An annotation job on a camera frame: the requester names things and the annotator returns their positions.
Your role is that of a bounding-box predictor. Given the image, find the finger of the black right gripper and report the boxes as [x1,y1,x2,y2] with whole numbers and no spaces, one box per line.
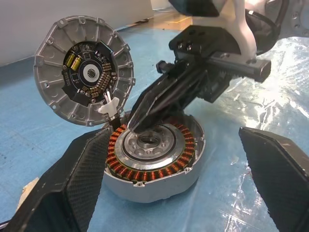
[127,64,194,133]
[137,72,209,133]

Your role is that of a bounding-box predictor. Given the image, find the blue table cover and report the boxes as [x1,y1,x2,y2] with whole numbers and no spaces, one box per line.
[0,26,309,232]

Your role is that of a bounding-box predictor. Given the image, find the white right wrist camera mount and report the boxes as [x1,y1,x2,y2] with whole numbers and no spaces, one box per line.
[168,0,258,64]

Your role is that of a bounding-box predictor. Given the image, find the silver motor housing copper windings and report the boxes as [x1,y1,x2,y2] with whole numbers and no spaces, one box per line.
[102,113,206,203]

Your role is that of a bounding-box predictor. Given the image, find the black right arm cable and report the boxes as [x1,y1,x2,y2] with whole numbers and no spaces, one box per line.
[246,9,282,49]

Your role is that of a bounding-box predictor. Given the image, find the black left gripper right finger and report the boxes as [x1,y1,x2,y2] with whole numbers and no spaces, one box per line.
[238,126,309,232]

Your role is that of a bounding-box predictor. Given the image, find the white plastic hinge clip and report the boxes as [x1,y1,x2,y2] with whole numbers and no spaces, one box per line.
[98,98,120,116]

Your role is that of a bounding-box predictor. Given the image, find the silver motor lid circuit board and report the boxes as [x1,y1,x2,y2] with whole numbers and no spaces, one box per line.
[33,14,135,127]

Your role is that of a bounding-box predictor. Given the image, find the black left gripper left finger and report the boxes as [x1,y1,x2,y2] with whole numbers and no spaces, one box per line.
[0,128,114,232]

